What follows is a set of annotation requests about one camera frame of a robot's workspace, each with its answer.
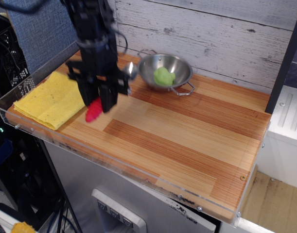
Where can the clear acrylic table guard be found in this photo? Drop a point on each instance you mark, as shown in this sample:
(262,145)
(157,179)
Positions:
(196,143)

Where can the stainless toy fridge cabinet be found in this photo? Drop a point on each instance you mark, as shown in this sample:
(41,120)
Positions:
(79,177)

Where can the black vertical post right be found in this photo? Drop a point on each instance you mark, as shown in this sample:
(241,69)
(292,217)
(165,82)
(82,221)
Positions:
(282,74)

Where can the green toy vegetable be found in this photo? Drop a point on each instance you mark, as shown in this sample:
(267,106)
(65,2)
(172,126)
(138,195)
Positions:
(163,77)

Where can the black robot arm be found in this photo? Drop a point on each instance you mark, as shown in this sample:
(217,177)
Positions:
(92,20)

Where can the black plastic crate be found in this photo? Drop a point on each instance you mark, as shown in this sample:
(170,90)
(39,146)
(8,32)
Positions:
(13,67)

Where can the red handled metal spoon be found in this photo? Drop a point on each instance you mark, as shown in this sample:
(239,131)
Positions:
(96,108)

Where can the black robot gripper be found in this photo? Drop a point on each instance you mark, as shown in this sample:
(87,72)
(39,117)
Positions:
(97,74)

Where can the small steel bowl with handles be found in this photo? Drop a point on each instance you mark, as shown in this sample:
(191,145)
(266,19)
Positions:
(151,61)

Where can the yellow folded towel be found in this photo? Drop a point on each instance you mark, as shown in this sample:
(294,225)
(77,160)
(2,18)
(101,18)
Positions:
(53,102)

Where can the yellow object bottom left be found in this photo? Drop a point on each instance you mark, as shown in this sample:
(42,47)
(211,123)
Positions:
(22,227)

